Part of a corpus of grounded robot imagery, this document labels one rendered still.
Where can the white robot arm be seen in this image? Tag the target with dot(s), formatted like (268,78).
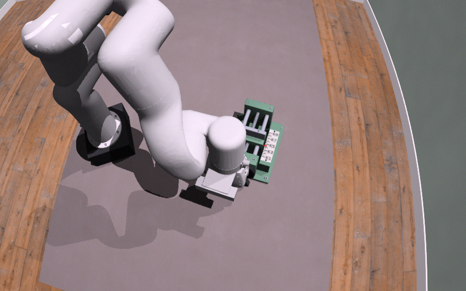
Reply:
(128,57)

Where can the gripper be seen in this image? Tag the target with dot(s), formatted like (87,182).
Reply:
(240,179)

